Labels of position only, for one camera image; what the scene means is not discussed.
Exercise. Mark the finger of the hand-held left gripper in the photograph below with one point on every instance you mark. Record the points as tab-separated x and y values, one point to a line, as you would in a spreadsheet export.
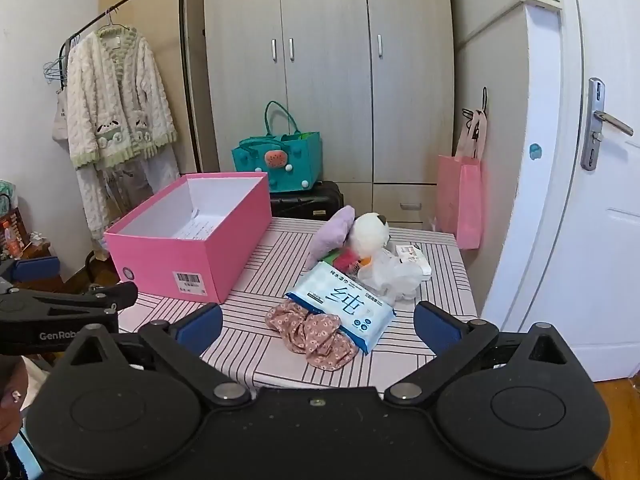
37	269
75	296

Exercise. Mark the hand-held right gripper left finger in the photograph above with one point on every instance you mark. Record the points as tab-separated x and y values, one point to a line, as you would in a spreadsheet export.
200	327

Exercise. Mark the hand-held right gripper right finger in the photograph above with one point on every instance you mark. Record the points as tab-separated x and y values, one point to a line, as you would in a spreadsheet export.
437	330

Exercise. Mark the white tissue pack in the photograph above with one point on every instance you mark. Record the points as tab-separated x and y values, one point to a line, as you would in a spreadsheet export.
412	255

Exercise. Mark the pink cardboard box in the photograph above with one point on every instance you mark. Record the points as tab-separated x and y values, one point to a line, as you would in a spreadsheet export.
165	255

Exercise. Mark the red fluffy plush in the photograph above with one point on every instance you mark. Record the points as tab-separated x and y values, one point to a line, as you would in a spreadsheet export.
346	261

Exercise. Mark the person's left hand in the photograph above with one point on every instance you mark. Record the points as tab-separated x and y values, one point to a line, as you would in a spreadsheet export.
11	390

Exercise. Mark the orange drink bottle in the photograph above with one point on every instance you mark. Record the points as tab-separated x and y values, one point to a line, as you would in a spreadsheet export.
9	235

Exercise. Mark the white plastic bag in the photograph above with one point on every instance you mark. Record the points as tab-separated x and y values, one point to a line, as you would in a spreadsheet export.
385	277

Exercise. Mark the blue wet wipes pack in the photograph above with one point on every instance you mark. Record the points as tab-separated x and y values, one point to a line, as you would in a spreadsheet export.
340	305

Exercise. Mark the pink floral scrunchie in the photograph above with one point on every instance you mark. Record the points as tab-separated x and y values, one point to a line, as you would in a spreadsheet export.
312	337

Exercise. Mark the white fuzzy pants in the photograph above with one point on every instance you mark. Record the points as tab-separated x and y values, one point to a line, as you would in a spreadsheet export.
130	185

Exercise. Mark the green packet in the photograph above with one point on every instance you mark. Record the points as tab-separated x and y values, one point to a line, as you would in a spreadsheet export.
329	258

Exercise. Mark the pink paper gift bag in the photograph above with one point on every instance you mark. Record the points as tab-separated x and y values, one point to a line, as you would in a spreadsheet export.
460	200

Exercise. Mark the purple plush toy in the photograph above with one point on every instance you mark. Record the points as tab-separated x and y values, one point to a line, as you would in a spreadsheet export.
330	232

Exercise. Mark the white cloth tote bag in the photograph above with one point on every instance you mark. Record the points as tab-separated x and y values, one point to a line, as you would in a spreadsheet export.
60	120

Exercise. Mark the black suitcase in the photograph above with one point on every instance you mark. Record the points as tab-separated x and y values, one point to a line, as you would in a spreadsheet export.
305	201

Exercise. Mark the teal felt tote bag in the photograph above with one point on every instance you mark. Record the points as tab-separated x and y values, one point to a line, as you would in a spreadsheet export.
280	162

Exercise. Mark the cream fuzzy cardigan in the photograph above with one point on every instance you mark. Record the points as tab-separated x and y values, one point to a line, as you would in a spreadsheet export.
117	100

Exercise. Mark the white door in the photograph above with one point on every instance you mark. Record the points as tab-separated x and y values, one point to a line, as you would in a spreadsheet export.
590	210

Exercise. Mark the blue door sticker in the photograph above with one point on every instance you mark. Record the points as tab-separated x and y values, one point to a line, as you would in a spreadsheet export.
535	151

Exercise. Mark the black clothes rack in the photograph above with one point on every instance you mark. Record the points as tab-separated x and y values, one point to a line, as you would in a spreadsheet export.
185	60

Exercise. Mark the beige wooden wardrobe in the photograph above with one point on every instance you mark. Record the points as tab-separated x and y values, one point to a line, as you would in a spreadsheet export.
325	70

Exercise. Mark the black wall hook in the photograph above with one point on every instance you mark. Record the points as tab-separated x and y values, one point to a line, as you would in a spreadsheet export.
484	97

